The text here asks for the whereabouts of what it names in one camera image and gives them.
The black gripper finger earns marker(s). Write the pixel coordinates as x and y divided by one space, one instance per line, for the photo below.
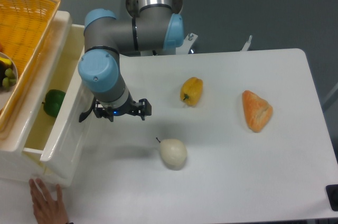
102 112
142 108

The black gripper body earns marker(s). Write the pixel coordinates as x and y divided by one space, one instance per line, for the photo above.
122 108

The white top drawer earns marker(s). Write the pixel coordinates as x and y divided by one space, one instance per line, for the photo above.
55 143

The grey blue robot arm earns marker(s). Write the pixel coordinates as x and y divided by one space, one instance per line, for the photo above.
106 38

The white drawer cabinet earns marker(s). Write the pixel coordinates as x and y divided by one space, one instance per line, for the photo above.
14 164

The bare human hand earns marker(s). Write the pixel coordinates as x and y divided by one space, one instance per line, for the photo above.
45 208

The green bell pepper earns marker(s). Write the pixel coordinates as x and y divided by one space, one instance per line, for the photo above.
53 102

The yellow bell pepper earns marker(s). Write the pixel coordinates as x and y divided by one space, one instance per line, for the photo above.
191 91

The white pear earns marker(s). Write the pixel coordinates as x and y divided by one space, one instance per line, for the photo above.
173 152

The green grapes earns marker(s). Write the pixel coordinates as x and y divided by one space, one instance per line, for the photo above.
9 79

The white plate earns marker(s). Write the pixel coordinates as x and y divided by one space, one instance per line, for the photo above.
6 93

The orange bread piece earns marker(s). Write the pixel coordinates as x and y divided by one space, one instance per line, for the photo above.
257 111

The yellow woven basket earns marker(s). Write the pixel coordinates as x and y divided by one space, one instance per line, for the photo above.
24 26

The black corner object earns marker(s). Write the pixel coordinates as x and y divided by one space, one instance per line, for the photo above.
332 193

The black drawer handle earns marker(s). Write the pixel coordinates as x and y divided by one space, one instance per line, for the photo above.
83 116

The white metal bracket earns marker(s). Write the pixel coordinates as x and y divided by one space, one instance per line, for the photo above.
188 43

